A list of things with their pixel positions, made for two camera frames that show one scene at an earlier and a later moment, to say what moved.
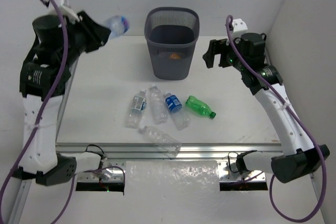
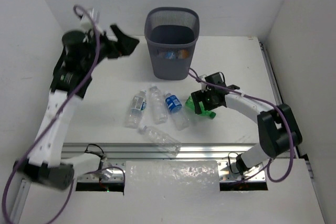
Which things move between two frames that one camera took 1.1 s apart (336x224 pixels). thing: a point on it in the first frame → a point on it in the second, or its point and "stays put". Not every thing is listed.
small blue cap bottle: (118, 24) → (169, 55)
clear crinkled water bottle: (158, 109) stays put
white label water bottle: (138, 106) stays put
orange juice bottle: (175, 56) → (185, 54)
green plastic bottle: (199, 107) stays put
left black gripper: (87, 34) → (113, 46)
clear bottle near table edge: (164, 142) stays put
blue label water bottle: (174, 103) stays put
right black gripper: (217, 46) → (199, 96)
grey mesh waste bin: (171, 33) stays put
